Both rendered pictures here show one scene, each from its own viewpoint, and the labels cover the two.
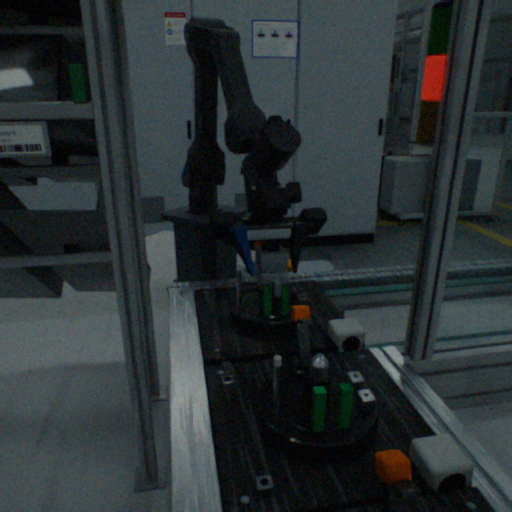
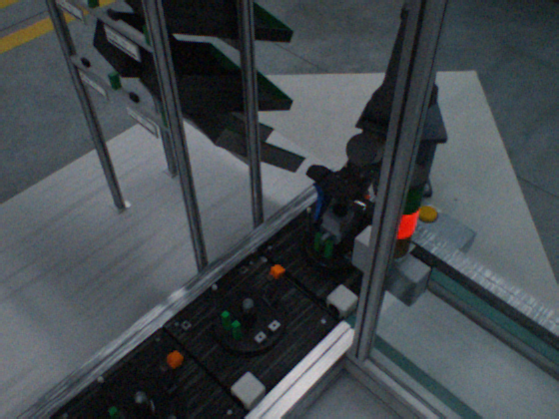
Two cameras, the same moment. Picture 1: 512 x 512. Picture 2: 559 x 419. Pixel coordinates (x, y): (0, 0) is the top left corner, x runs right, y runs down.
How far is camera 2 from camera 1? 0.88 m
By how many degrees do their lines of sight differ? 52
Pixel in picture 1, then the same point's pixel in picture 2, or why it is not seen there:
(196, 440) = (201, 285)
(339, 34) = not seen: outside the picture
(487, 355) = (401, 398)
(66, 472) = (184, 246)
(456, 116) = (371, 246)
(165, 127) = not seen: outside the picture
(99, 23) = (168, 105)
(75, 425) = (211, 224)
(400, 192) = (356, 256)
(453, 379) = (377, 387)
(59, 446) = not seen: hidden behind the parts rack
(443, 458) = (242, 389)
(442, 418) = (297, 385)
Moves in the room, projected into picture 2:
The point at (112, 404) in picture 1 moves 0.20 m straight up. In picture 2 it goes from (237, 226) to (230, 169)
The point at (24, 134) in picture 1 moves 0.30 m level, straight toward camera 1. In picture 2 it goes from (149, 126) to (27, 247)
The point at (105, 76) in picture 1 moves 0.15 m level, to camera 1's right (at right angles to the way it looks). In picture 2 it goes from (171, 125) to (219, 179)
